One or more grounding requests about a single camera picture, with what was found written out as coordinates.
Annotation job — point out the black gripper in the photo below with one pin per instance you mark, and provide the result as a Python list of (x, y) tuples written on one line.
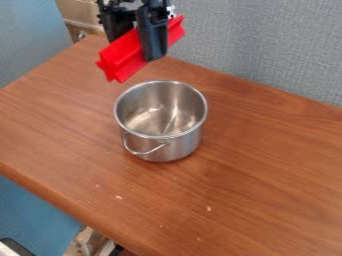
[(118, 17)]

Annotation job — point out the red plastic block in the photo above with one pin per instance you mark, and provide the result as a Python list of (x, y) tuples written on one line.
[(122, 58)]

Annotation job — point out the stainless steel pot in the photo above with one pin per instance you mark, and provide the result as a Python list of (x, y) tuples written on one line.
[(161, 114)]

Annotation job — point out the black and white device corner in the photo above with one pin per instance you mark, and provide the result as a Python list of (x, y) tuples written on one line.
[(11, 248)]

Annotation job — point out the light wooden frame under table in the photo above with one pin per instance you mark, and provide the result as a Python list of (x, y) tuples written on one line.
[(90, 243)]

